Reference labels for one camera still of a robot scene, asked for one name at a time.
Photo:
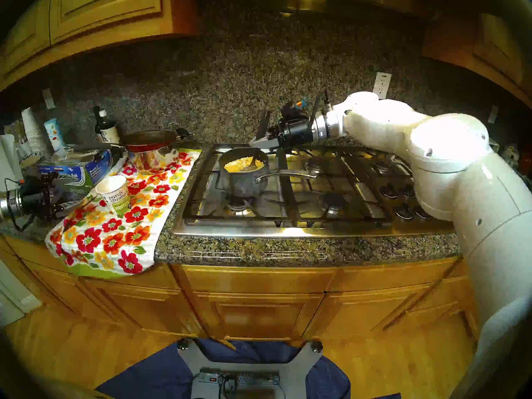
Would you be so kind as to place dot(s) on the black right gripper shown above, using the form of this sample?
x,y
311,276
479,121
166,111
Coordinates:
x,y
297,132

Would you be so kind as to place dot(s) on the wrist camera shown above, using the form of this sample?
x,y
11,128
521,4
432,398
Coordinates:
x,y
37,181
291,111

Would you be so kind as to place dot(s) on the white paper oats cup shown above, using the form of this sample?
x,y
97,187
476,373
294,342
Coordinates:
x,y
114,198

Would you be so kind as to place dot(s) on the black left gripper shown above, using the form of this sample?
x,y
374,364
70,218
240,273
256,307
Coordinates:
x,y
35,203

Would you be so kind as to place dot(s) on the black cooktop knob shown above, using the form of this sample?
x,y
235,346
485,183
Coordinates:
x,y
390,191
403,212
419,214
406,191

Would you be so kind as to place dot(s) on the blue foil box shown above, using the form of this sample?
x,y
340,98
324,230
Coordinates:
x,y
83,173

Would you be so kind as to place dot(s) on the dark bottle black cap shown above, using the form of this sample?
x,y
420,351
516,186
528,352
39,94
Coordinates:
x,y
96,119

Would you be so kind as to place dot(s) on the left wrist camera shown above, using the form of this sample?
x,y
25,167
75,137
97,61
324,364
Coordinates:
x,y
37,181

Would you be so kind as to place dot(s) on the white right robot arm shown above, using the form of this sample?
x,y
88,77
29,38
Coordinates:
x,y
457,165

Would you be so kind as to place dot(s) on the black cooking spoon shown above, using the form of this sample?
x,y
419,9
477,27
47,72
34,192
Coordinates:
x,y
263,124

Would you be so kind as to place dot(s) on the stainless gas cooktop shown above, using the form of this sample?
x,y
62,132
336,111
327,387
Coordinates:
x,y
291,227

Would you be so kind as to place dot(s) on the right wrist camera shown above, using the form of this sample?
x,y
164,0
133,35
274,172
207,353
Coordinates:
x,y
291,111

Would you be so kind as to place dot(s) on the white paper towel roll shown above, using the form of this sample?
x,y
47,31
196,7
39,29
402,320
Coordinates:
x,y
8,161

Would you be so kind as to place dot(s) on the blue dotted paper cup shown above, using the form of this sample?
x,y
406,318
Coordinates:
x,y
54,134

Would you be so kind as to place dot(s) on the wooden base cabinets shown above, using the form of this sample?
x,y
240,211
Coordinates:
x,y
257,311

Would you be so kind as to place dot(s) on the wooden wall cabinet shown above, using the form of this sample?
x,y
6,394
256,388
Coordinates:
x,y
104,7
490,45

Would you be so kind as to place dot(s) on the dark grey saucepan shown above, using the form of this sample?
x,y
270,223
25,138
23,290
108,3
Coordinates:
x,y
243,184

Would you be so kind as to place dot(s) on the floral kitchen towel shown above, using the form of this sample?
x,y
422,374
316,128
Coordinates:
x,y
108,236

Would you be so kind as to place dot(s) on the stack of white cups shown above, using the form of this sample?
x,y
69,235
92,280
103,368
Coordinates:
x,y
33,130

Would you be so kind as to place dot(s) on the steel pan red rim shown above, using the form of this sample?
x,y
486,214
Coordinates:
x,y
151,157

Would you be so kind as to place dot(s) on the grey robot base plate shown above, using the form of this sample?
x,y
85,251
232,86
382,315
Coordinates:
x,y
299,369

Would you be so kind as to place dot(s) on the blue floor cloth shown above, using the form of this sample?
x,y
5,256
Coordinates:
x,y
153,377

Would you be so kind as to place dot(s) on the cup of wooden sticks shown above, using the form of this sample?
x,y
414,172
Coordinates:
x,y
25,148

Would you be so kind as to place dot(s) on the white wall outlet plate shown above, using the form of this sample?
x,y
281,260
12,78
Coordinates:
x,y
48,99
493,114
381,84

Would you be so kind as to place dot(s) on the dark bottle white cap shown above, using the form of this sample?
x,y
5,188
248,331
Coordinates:
x,y
109,132

